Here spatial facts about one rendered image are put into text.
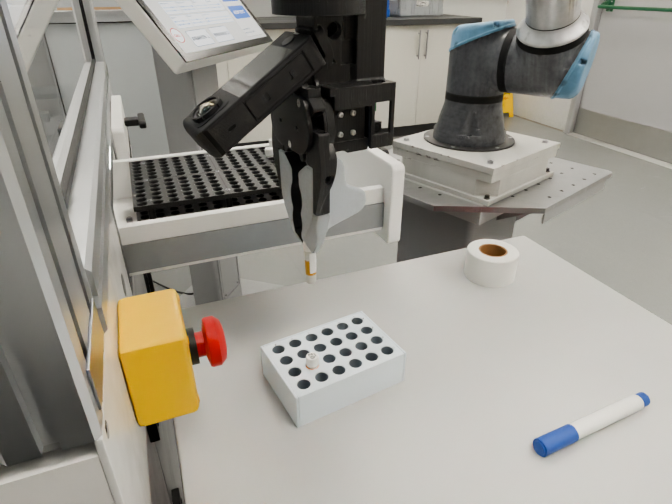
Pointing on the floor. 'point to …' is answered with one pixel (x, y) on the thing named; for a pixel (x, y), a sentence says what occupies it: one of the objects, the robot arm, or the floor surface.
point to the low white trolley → (440, 393)
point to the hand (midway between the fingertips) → (303, 238)
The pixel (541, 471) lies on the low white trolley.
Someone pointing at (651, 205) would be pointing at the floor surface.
